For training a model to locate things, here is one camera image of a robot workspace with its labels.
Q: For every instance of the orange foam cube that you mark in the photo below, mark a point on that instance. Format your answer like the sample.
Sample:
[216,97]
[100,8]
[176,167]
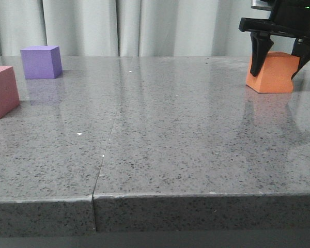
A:
[275,75]

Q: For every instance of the purple foam cube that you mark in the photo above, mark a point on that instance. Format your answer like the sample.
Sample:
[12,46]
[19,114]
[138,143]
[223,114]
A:
[41,62]

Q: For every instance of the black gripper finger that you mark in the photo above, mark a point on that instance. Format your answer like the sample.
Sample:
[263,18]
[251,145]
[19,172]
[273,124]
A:
[261,44]
[301,49]

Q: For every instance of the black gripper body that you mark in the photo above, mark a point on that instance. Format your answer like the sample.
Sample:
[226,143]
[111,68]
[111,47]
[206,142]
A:
[287,18]

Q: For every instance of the pink foam cube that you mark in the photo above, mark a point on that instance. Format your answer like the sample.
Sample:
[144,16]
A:
[9,97]

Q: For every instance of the grey pleated curtain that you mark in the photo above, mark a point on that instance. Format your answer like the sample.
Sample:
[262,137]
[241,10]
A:
[127,28]

